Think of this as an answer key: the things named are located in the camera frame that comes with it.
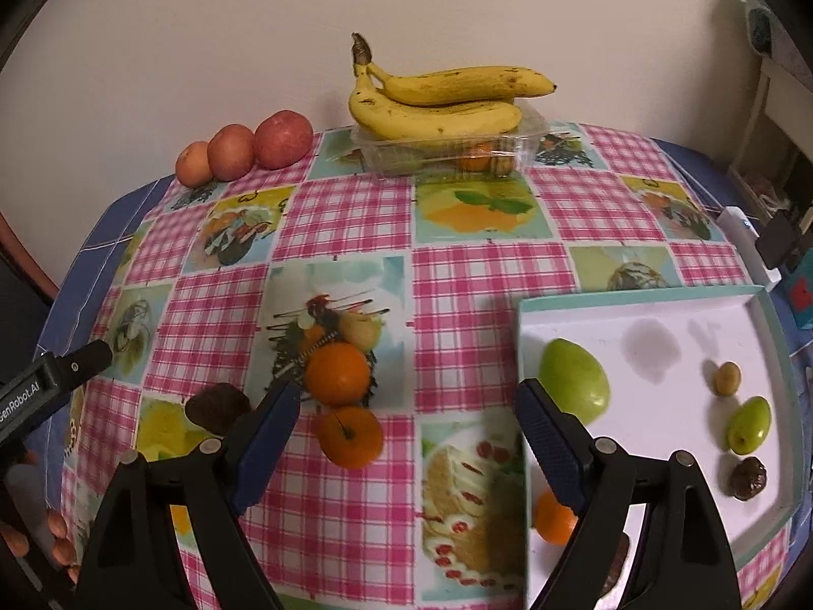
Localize white stool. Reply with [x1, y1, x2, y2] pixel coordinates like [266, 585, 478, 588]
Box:
[727, 54, 813, 223]

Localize white power strip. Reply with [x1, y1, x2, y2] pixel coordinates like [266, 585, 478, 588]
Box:
[721, 205, 784, 293]

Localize orange fruit in container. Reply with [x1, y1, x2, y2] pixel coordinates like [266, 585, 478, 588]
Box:
[458, 143, 495, 172]

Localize person's left hand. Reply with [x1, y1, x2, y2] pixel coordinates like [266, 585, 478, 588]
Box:
[0, 511, 83, 586]

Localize clear plastic container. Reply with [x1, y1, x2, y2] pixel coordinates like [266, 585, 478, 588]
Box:
[352, 105, 548, 177]

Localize blue cloth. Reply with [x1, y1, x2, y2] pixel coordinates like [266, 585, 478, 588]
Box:
[38, 136, 813, 433]

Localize small yellow-brown fruit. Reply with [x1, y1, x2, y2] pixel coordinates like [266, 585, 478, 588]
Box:
[712, 361, 742, 397]

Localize large green fruit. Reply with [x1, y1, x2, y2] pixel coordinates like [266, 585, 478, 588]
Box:
[539, 338, 612, 425]

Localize teal-edged white tray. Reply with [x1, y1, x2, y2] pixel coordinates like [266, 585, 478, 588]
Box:
[516, 285, 804, 610]

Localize medium red apple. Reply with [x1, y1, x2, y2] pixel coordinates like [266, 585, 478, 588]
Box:
[207, 125, 256, 180]

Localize teal toy box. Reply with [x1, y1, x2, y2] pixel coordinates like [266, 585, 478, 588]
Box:
[784, 263, 813, 331]

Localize tangerine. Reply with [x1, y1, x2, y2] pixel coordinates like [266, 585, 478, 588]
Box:
[532, 488, 580, 546]
[303, 342, 372, 408]
[318, 405, 385, 470]

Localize black charger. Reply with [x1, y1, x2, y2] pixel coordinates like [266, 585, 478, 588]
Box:
[759, 211, 802, 269]

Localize pink checked fruit-print tablecloth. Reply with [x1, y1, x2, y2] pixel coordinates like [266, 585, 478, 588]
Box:
[64, 122, 801, 610]

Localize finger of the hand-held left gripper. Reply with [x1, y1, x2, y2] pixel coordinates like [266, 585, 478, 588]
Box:
[47, 340, 114, 387]

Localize round dark dried date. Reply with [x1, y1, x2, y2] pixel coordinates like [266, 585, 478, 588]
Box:
[728, 456, 768, 500]

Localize small green fruit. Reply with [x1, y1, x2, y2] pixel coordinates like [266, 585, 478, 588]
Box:
[727, 395, 772, 456]

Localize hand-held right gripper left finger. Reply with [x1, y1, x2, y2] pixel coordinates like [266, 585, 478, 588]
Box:
[75, 380, 302, 610]

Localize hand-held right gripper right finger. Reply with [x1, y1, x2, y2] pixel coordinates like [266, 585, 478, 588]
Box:
[513, 378, 743, 610]

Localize large red apple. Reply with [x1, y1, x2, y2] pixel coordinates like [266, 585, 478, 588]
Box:
[254, 110, 315, 170]

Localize teal plush toy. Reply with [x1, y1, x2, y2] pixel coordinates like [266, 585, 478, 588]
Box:
[743, 0, 777, 55]

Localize small orange apple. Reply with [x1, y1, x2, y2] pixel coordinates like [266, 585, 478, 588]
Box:
[176, 141, 212, 188]

